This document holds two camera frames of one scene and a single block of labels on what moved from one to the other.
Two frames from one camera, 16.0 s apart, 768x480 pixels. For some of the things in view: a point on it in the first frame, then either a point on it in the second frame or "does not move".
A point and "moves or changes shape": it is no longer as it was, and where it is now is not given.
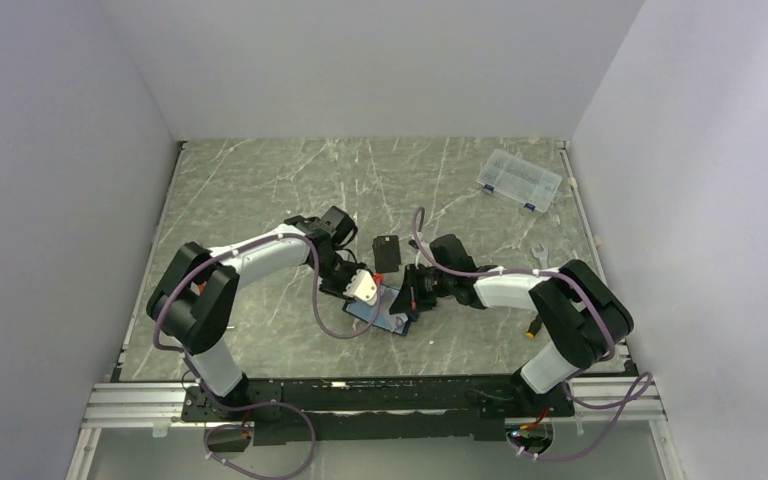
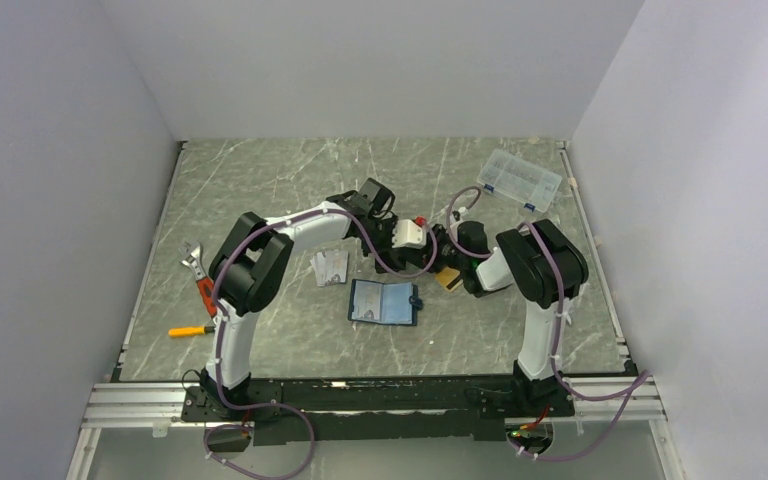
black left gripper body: x=337 y=274 to x=380 y=235
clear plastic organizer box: x=518 y=181 does not move
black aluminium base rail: x=373 y=409 does not move
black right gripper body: x=431 y=285 to x=447 y=253
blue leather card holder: x=385 y=319 moves or changes shape
